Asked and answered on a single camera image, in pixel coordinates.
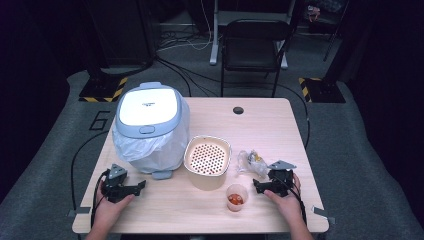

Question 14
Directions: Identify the grey tape piece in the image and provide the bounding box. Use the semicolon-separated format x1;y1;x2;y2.
68;206;92;218
311;205;336;225

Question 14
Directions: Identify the person's left hand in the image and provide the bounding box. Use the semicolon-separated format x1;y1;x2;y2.
93;194;136;232

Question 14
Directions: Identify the right hand-held gripper cable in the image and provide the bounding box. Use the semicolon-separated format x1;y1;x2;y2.
288;184;308;225

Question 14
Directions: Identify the black floor cable bundle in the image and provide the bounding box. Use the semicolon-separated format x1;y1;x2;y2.
154;56;222;98

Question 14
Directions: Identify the hand-held gripper cable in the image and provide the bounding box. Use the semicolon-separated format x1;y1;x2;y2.
90;169;111;229
288;184;308;225

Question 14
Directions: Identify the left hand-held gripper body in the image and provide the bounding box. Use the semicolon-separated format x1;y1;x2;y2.
100;163;134;204

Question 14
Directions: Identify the black metal stand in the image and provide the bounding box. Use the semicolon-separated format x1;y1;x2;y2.
322;0;351;63

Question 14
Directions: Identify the white floor cable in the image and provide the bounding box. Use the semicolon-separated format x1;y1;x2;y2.
156;0;214;53

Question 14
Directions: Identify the white pedal trash can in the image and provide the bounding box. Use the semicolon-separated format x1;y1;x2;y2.
111;81;191;181

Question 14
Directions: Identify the black folding chair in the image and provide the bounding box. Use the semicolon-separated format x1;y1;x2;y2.
219;19;294;98

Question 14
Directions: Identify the white plastic trash bag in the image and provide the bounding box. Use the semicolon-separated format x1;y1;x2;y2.
112;109;191;174

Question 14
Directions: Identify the dark cabinet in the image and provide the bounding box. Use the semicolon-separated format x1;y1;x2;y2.
83;0;158;69

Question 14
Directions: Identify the clear plastic wrapper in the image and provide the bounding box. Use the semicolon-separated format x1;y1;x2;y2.
236;149;270;179

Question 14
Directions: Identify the clear plastic cup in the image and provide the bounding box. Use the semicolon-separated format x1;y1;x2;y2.
225;183;249;213

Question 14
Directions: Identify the beige strainer bowl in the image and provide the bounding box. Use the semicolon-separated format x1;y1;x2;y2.
183;134;233;192

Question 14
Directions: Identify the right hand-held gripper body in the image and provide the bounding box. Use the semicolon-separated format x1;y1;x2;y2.
266;159;298;198

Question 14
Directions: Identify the black yellow striped base plate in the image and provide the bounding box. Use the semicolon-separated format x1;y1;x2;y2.
298;77;347;104
78;76;129;103

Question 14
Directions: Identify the left hand-held gripper cable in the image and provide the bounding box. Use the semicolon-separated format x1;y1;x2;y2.
90;169;111;229

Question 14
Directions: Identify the person's right hand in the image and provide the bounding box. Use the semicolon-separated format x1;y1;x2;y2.
263;173;303;228

